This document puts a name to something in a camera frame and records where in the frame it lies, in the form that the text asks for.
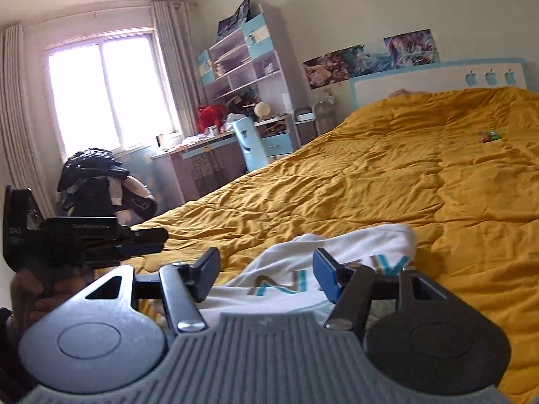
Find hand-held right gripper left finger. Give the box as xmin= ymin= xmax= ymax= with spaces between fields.
xmin=82 ymin=247 xmax=222 ymax=332

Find beige curtain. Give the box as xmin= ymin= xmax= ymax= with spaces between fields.
xmin=0 ymin=23 xmax=56 ymax=220
xmin=151 ymin=0 xmax=199 ymax=135

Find white rolling cart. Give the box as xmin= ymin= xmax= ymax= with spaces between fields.
xmin=294 ymin=93 xmax=338 ymax=144

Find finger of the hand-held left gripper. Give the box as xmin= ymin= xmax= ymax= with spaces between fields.
xmin=115 ymin=242 xmax=165 ymax=259
xmin=130 ymin=228 xmax=169 ymax=245

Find white and blue headboard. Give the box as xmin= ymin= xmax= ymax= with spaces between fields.
xmin=349 ymin=57 xmax=529 ymax=112

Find red bag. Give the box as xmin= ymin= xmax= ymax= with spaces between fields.
xmin=197 ymin=104 xmax=228 ymax=135

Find colourful wall poster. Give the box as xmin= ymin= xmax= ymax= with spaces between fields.
xmin=303 ymin=53 xmax=351 ymax=90
xmin=347 ymin=44 xmax=389 ymax=80
xmin=383 ymin=29 xmax=441 ymax=70

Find light blue chair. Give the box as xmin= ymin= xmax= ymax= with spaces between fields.
xmin=232 ymin=118 xmax=270 ymax=173

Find yellow quilt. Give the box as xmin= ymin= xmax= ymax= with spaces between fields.
xmin=120 ymin=86 xmax=539 ymax=400

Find white and blue shelf unit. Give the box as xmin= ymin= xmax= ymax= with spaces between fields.
xmin=196 ymin=4 xmax=302 ymax=158

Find white and blue desk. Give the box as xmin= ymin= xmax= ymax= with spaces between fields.
xmin=151 ymin=128 xmax=245 ymax=205

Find white sweatshirt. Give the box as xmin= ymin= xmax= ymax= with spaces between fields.
xmin=198 ymin=222 xmax=418 ymax=329

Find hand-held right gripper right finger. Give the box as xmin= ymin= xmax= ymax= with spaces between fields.
xmin=314 ymin=247 xmax=443 ymax=330

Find window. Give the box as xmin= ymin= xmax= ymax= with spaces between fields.
xmin=44 ymin=29 xmax=181 ymax=160

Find dark hanging clothes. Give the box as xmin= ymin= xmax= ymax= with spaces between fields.
xmin=57 ymin=148 xmax=158 ymax=225

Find person's left hand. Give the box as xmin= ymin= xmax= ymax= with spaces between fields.
xmin=12 ymin=267 xmax=91 ymax=318

